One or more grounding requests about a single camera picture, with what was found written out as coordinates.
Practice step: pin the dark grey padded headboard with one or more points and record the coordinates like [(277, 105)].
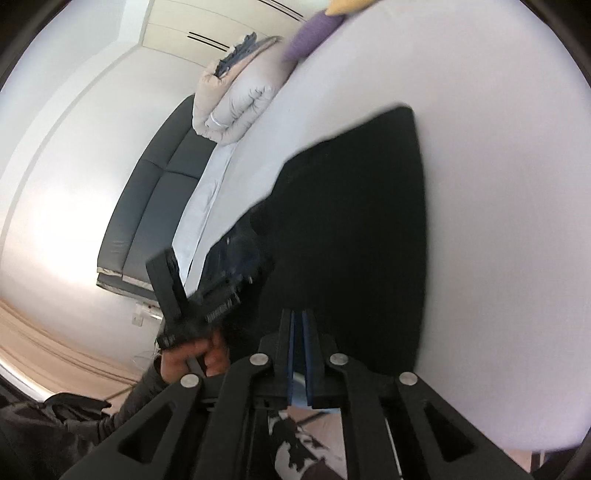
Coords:
[(152, 207)]

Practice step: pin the white wall socket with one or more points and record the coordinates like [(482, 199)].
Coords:
[(141, 316)]

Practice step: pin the yellow pillow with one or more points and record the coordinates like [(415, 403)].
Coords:
[(348, 5)]

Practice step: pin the folded beige duvet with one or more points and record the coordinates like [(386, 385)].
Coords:
[(240, 106)]

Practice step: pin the person's left hand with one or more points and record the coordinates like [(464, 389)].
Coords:
[(214, 357)]

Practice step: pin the person's camouflage trouser leg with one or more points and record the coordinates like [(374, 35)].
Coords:
[(295, 443)]

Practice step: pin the black pants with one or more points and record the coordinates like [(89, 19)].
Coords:
[(346, 230)]

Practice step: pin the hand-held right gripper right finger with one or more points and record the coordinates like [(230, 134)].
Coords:
[(308, 369)]

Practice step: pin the person's dark jacket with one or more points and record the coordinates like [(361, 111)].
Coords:
[(41, 438)]

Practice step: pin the purple pillow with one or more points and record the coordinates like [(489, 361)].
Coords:
[(311, 37)]

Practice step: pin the blue ruffled blanket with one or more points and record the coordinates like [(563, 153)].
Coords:
[(240, 55)]

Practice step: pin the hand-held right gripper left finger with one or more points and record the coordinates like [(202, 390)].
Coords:
[(291, 369)]

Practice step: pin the bed with white sheet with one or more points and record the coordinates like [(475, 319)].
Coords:
[(485, 184)]

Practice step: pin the person's left forearm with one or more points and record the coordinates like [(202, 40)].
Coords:
[(138, 401)]

